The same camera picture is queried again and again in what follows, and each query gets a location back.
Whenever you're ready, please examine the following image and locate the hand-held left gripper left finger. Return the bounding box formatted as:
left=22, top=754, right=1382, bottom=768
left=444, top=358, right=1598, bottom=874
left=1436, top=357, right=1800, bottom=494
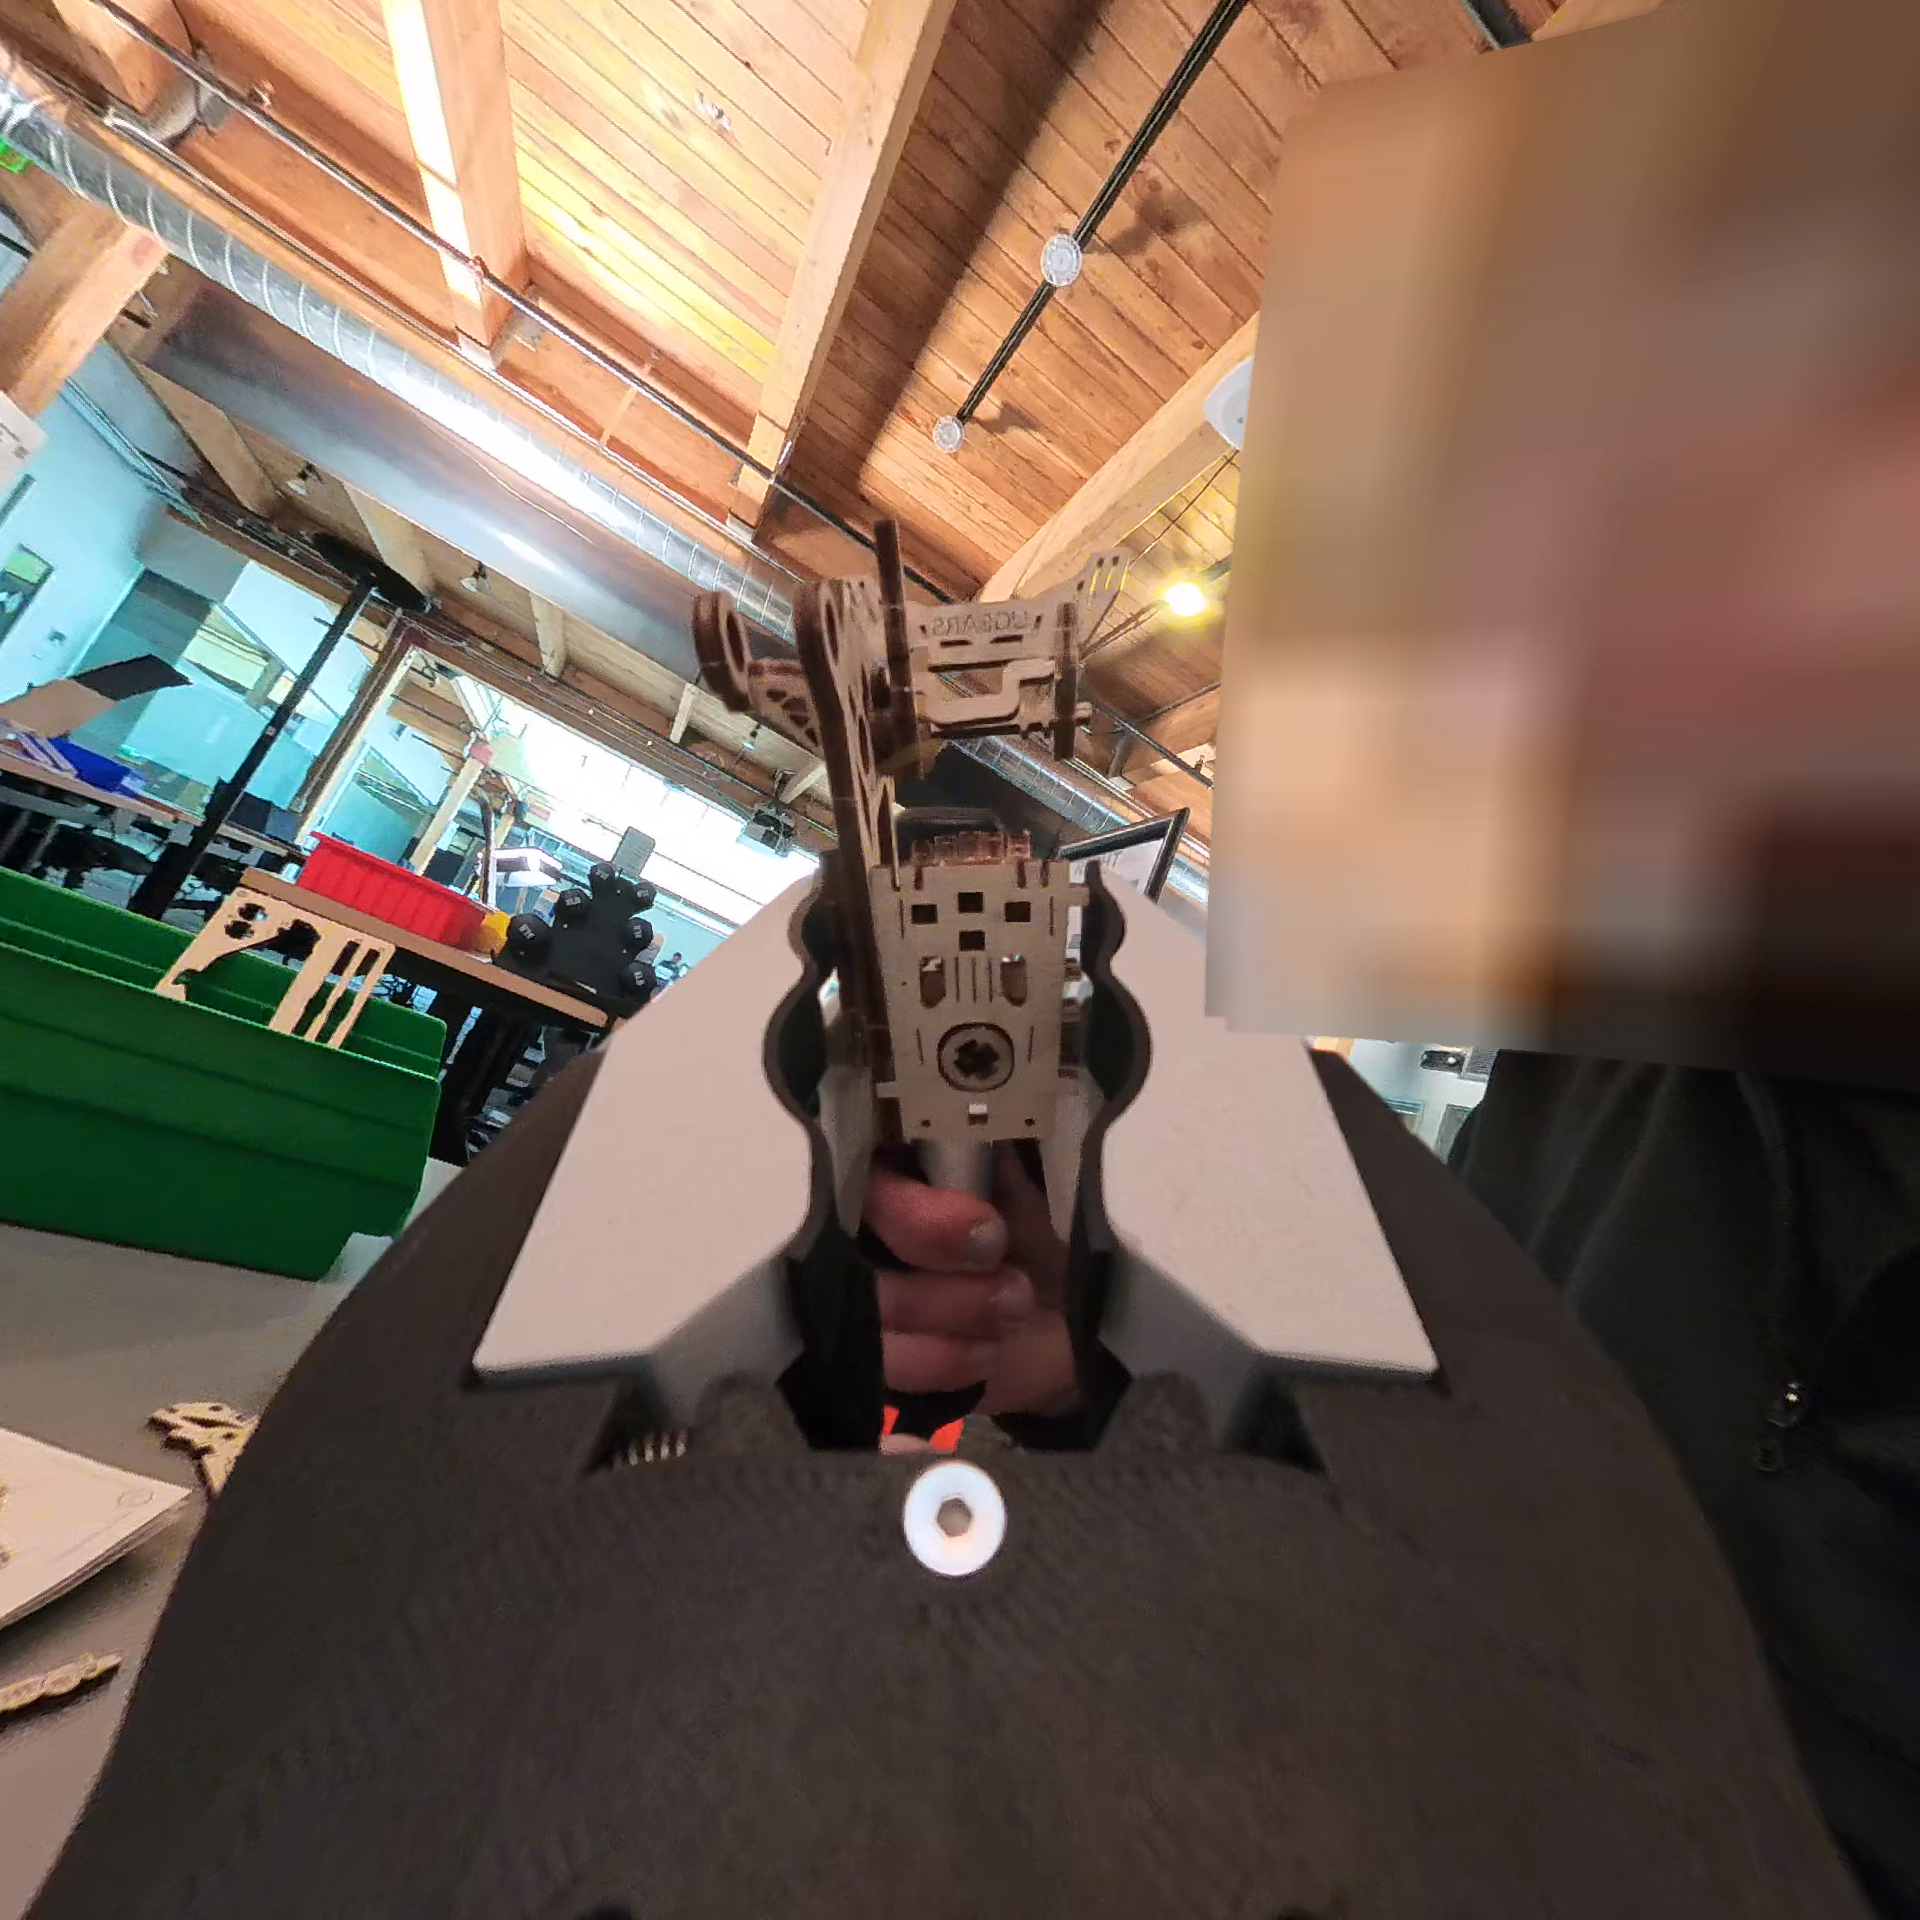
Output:
left=472, top=877, right=889, bottom=1440

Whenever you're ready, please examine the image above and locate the wooden buggy side panel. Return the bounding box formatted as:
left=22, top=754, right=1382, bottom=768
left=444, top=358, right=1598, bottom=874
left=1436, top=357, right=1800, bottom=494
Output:
left=147, top=1400, right=260, bottom=1500

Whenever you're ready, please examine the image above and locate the open instruction booklet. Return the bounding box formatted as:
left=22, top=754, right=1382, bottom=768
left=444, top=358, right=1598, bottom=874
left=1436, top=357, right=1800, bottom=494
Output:
left=0, top=1425, right=194, bottom=1630

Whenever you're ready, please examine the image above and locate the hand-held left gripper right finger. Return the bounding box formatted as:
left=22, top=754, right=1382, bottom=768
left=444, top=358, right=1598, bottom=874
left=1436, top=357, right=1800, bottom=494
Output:
left=1073, top=872, right=1443, bottom=1453

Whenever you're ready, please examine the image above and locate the person's right hand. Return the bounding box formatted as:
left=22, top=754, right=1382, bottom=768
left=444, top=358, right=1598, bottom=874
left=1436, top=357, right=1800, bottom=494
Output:
left=866, top=1160, right=1088, bottom=1422

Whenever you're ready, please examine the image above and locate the black light stand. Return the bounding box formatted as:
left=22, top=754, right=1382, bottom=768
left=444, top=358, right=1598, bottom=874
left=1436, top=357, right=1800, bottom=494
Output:
left=132, top=533, right=434, bottom=921

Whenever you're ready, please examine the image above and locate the short wooden chain strip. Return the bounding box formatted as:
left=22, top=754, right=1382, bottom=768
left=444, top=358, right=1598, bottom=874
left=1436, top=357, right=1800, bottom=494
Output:
left=0, top=1651, right=126, bottom=1714

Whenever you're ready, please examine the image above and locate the open cardboard box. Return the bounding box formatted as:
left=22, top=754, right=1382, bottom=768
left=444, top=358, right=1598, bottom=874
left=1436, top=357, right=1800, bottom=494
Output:
left=0, top=657, right=192, bottom=740

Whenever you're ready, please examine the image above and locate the red plastic bin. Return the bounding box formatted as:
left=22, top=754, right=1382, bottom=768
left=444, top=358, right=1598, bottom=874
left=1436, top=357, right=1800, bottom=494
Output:
left=297, top=834, right=497, bottom=950

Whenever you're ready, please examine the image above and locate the wooden buggy model frame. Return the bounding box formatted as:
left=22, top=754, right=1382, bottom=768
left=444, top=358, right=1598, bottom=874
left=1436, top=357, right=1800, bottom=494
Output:
left=690, top=517, right=1135, bottom=1145

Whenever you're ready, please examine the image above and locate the slotted laser-cut wooden sheet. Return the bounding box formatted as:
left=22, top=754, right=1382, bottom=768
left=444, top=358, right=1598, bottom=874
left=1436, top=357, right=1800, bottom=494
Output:
left=154, top=884, right=401, bottom=1048

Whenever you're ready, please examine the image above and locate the black knobbed camera rig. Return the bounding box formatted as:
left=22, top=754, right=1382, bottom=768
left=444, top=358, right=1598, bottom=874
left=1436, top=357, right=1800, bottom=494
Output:
left=497, top=861, right=663, bottom=998

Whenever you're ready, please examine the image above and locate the silver ventilation duct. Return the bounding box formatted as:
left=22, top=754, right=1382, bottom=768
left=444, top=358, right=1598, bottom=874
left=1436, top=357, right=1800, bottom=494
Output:
left=0, top=67, right=1222, bottom=841

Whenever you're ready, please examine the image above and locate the green plastic bin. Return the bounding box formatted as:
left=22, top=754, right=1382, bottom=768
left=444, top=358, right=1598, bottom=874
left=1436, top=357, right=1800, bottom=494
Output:
left=0, top=867, right=449, bottom=1280

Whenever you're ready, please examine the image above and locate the black framed sign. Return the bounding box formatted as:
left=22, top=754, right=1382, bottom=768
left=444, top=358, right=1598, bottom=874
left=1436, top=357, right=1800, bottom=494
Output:
left=1057, top=808, right=1191, bottom=902

